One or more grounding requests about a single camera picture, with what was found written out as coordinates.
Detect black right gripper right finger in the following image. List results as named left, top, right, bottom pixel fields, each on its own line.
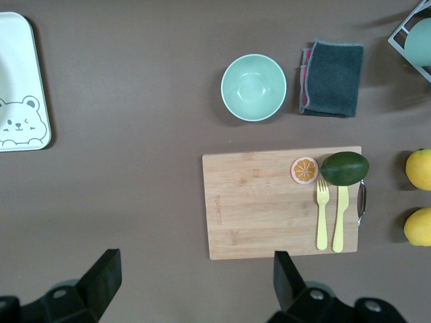
left=274, top=250, right=307, bottom=312

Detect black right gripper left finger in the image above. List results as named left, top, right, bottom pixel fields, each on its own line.
left=75, top=248, right=122, bottom=319

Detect yellow plastic fork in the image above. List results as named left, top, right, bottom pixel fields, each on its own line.
left=315, top=179, right=330, bottom=251

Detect bamboo cutting board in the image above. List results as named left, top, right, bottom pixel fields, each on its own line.
left=201, top=145, right=368, bottom=260

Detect yellow plastic knife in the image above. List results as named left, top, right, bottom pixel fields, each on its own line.
left=332, top=185, right=350, bottom=253

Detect orange slice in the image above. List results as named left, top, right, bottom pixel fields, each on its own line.
left=290, top=156, right=320, bottom=185

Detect dark green avocado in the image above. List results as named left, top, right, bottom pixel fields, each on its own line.
left=319, top=151, right=370, bottom=186

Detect yellow lemon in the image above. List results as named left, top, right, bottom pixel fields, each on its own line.
left=405, top=147, right=431, bottom=191
left=403, top=207, right=431, bottom=247

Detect mint green bowl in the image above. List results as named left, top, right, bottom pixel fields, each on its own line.
left=220, top=53, right=288, bottom=122

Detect folded grey pink cloth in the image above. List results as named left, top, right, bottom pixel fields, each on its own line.
left=298, top=38, right=364, bottom=118

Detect cream tray with bear print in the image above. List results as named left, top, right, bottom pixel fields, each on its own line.
left=0, top=11, right=53, bottom=153

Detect pale green cup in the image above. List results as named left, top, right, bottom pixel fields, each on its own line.
left=403, top=16, right=431, bottom=68

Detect white wire rack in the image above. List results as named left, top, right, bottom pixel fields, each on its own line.
left=387, top=0, right=431, bottom=83

